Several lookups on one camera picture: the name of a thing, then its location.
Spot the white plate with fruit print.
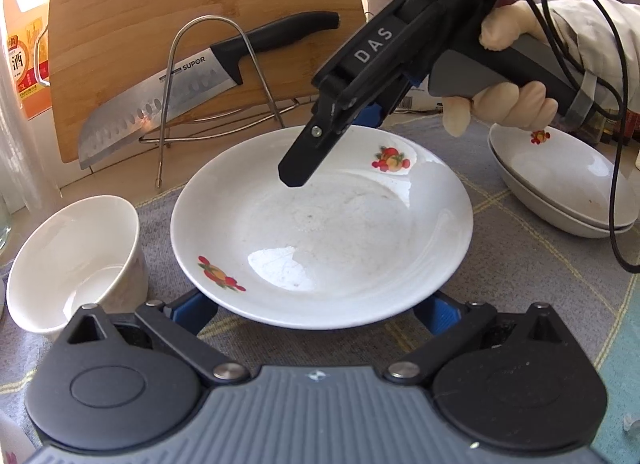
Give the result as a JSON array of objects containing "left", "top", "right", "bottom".
[
  {"left": 487, "top": 121, "right": 640, "bottom": 235},
  {"left": 492, "top": 154, "right": 640, "bottom": 240},
  {"left": 170, "top": 124, "right": 475, "bottom": 331}
]

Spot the metal wire rack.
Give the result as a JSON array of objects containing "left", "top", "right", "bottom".
[{"left": 138, "top": 14, "right": 314, "bottom": 189}]

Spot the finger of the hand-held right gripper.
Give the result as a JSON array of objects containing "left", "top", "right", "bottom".
[
  {"left": 277, "top": 102, "right": 352, "bottom": 189},
  {"left": 350, "top": 85, "right": 401, "bottom": 131}
]

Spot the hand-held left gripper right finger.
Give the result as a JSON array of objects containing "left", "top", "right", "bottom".
[{"left": 387, "top": 292, "right": 564, "bottom": 385}]

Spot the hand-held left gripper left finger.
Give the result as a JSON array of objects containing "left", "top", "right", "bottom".
[{"left": 66, "top": 290, "right": 249, "bottom": 388}]

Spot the bamboo cutting board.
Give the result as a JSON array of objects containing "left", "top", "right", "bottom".
[{"left": 47, "top": 0, "right": 369, "bottom": 164}]

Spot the grey checked cloth mat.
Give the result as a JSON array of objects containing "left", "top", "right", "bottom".
[{"left": 0, "top": 108, "right": 640, "bottom": 464}]

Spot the white printed bag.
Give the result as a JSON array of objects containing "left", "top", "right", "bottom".
[{"left": 397, "top": 86, "right": 446, "bottom": 113}]

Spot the orange cooking wine jug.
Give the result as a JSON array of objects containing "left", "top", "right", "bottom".
[{"left": 0, "top": 0, "right": 54, "bottom": 121}]

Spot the plain white bowl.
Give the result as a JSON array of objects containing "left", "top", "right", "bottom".
[{"left": 6, "top": 195, "right": 150, "bottom": 343}]

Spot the black-handled kitchen knife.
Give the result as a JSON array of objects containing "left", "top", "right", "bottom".
[{"left": 77, "top": 10, "right": 342, "bottom": 171}]

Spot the white floral bowl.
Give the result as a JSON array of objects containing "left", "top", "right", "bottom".
[{"left": 0, "top": 416, "right": 31, "bottom": 464}]

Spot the person's right forearm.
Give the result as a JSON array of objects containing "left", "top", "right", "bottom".
[{"left": 542, "top": 0, "right": 640, "bottom": 117}]

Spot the person's right hand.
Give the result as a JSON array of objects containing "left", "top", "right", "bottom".
[{"left": 442, "top": 0, "right": 561, "bottom": 137}]

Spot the black cable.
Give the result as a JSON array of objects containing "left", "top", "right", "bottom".
[{"left": 505, "top": 0, "right": 640, "bottom": 275}]

